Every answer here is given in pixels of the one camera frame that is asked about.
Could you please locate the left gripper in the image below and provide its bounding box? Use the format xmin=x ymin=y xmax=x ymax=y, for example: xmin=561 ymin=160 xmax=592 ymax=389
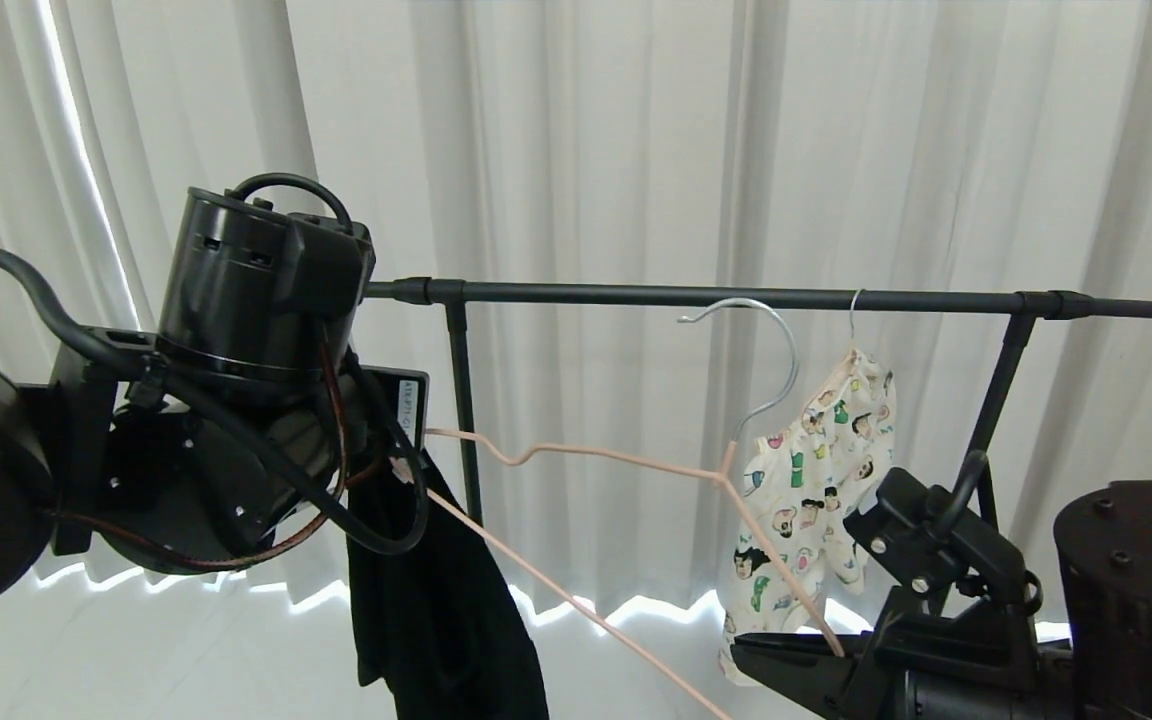
xmin=96 ymin=368 xmax=430 ymax=576

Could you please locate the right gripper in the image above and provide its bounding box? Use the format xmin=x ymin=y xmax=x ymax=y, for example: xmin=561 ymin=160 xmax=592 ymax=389
xmin=836 ymin=640 xmax=1077 ymax=720

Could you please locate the cream printed garment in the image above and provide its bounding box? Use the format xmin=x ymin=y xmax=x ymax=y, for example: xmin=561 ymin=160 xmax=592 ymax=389
xmin=716 ymin=348 xmax=897 ymax=689

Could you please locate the black garment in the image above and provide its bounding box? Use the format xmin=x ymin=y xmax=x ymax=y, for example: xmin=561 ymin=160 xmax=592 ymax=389
xmin=346 ymin=450 xmax=550 ymax=720

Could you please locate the black clothes rack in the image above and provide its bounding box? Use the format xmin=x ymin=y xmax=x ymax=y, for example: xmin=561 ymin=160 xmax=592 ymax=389
xmin=366 ymin=278 xmax=1152 ymax=611

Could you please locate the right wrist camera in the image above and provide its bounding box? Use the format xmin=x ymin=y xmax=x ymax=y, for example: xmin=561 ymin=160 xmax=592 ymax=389
xmin=844 ymin=465 xmax=1042 ymax=666

